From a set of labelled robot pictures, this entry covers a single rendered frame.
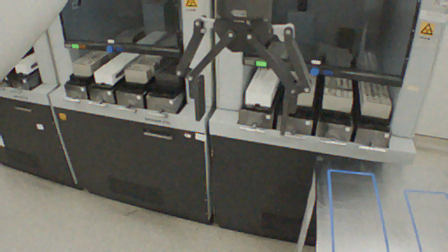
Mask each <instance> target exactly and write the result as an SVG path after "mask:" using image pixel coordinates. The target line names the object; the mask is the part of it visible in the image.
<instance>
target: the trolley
mask: <svg viewBox="0 0 448 252"><path fill-rule="evenodd" d="M314 201H315V207H316V217H315V223H316V234H315V238H316V248H315V252H448V174H447V172H446V170H445V168H443V167H437V166H427V165H414V164H398V163H391V162H385V163H384V162H378V161H372V160H365V159H362V160H358V159H351V158H343V157H323V156H315V165H314V167H313V170H312V175H311V184H310V188H309V192H308V198H307V202H306V207H305V210H304V215H303V220H302V225H301V228H300V234H299V237H298V238H297V246H296V250H295V252H302V250H303V248H304V244H305V237H306V234H307V229H308V226H309V225H310V221H311V217H312V209H313V205H314Z"/></svg>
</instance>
